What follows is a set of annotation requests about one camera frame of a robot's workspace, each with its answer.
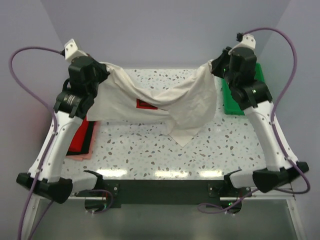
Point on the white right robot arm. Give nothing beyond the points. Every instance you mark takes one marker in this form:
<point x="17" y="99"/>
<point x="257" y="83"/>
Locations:
<point x="237" y="68"/>

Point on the white t shirt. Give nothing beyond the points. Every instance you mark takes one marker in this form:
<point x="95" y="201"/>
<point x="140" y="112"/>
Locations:
<point x="184" y="109"/>

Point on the green plastic tray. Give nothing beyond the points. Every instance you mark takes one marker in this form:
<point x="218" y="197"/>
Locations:
<point x="232" y="97"/>

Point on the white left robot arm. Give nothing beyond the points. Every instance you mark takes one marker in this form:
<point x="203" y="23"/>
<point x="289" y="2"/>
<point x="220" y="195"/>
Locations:
<point x="70" y="109"/>

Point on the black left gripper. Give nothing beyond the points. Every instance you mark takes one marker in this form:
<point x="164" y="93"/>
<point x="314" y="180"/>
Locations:
<point x="101" y="67"/>

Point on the red folded t shirt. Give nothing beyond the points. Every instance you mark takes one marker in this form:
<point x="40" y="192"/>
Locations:
<point x="76" y="143"/>

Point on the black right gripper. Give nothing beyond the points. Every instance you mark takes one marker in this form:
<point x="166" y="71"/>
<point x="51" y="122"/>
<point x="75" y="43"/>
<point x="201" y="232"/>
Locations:
<point x="217" y="63"/>

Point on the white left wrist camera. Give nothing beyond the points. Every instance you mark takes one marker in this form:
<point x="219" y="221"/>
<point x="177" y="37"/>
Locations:
<point x="72" y="50"/>

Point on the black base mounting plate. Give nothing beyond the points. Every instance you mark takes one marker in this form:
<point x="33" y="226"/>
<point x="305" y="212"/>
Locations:
<point x="116" y="193"/>

